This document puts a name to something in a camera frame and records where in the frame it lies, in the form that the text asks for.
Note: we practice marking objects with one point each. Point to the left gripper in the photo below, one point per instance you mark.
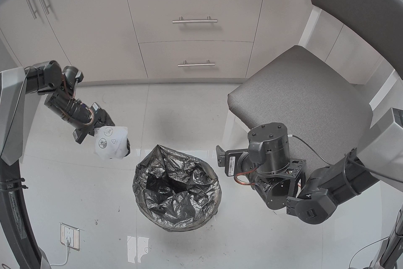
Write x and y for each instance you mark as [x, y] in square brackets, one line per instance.
[80, 118]

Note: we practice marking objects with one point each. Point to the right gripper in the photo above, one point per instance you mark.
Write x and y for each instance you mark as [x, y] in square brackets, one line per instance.
[241, 164]

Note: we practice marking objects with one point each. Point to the white printed wrapper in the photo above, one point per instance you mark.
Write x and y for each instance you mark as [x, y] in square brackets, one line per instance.
[111, 143]

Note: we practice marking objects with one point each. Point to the black plastic bag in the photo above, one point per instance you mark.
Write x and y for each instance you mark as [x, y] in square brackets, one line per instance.
[176, 198]

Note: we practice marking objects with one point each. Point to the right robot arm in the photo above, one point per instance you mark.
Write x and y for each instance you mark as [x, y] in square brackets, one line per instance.
[327, 179]

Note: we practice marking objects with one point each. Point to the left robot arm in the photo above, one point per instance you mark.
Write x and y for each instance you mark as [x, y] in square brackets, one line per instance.
[12, 110]

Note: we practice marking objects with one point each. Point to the grey padded white chair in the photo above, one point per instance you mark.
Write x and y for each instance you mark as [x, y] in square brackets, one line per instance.
[299, 94]

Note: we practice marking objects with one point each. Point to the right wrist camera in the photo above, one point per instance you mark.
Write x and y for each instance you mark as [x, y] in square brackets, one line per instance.
[219, 156]

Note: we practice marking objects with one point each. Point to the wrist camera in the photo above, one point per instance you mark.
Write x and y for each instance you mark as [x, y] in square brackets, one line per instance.
[97, 110]
[219, 156]

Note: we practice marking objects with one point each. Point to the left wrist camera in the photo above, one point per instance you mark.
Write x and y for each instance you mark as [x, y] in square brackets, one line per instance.
[97, 110]

